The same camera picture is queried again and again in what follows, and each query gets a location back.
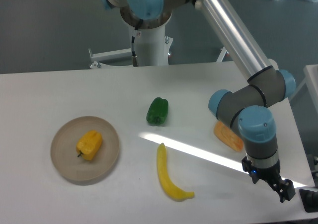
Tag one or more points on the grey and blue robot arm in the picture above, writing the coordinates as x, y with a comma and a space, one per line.
245, 112

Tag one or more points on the white pedestal base bracket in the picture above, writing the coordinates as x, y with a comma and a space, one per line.
109, 59

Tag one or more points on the black device at table edge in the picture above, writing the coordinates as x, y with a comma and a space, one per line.
309, 197

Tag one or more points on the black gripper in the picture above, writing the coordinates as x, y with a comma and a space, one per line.
283, 187

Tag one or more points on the beige round plate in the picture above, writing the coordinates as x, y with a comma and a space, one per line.
76, 169

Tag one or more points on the yellow bell pepper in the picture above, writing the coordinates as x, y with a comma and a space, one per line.
89, 144

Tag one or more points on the white right base bracket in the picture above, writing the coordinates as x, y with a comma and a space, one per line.
222, 55

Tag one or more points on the green bell pepper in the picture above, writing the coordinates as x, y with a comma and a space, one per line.
157, 112

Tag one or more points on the orange pepper slice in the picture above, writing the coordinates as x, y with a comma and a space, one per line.
228, 137

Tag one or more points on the long yellow chili pepper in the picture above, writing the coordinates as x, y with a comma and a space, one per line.
170, 189

